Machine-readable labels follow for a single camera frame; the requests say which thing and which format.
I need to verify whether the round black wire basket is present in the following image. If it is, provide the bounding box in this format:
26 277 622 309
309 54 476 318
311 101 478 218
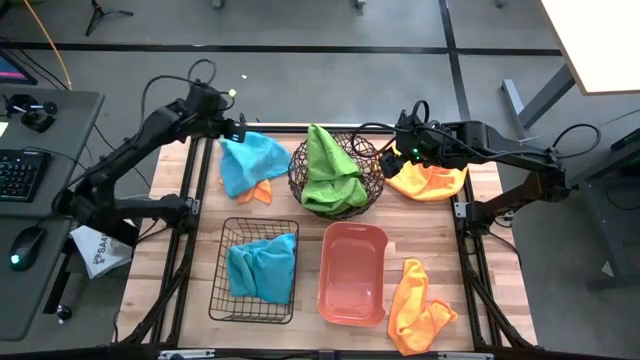
287 130 386 221

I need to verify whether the black computer mouse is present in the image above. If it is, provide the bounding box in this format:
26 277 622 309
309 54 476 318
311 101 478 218
8 225 47 273

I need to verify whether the black aluminium rig frame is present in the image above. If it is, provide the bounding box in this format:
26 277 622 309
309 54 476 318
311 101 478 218
112 122 539 360

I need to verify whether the white table top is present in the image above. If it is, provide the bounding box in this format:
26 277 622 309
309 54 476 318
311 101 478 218
539 0 640 97

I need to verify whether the grey table leg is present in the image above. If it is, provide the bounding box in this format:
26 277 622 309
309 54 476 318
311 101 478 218
501 63 577 132

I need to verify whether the orange microfiber towel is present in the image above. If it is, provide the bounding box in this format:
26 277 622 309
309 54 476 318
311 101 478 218
387 258 459 357
235 178 274 206
384 144 469 203

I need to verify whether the black keyboard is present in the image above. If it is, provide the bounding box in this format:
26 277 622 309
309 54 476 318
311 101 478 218
0 148 52 204

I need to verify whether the grey computer desk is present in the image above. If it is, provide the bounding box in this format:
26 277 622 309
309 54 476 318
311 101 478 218
0 87 105 342

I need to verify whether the white printed bag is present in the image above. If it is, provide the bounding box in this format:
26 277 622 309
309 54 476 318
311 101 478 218
69 224 134 280

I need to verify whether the yellow floor cable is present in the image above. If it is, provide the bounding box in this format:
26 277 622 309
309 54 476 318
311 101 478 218
21 0 73 92

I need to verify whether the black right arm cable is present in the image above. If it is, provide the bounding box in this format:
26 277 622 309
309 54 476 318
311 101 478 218
548 122 602 161

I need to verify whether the blue microfiber towel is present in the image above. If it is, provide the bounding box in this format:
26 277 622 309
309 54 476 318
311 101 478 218
218 130 293 199
226 232 298 306

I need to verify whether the black desk gadget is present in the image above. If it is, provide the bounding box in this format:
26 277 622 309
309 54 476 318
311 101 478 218
3 92 59 134

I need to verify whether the orange plastic bin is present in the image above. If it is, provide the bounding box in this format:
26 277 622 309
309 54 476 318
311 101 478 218
316 221 390 328

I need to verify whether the green microfiber towel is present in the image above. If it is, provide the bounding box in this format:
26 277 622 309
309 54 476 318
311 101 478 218
305 123 354 176
301 159 370 217

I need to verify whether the computer monitor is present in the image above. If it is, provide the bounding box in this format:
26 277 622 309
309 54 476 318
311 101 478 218
0 48 39 87

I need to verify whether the black rectangular wire basket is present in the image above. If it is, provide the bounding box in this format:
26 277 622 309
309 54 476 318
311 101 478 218
208 216 301 325

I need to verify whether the black tripod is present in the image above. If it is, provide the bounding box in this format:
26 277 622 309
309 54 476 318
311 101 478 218
83 0 135 38

